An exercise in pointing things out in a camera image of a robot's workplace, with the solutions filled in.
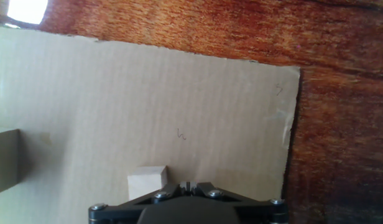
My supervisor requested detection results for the brown cardboard sheet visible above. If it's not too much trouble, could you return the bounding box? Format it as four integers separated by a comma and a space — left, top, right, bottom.
0, 26, 301, 224

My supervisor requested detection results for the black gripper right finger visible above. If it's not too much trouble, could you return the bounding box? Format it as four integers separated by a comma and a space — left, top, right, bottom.
188, 182, 288, 224

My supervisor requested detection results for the dark wooden board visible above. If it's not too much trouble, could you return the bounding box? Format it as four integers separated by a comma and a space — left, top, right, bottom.
0, 0, 383, 224

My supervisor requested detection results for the large wooden block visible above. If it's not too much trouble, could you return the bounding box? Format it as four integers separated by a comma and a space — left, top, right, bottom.
0, 129, 21, 196

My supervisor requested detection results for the small wooden block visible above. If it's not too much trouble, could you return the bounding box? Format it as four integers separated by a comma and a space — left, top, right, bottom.
127, 165, 169, 202

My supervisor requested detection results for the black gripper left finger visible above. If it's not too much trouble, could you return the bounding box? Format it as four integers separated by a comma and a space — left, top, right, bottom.
88, 182, 188, 224

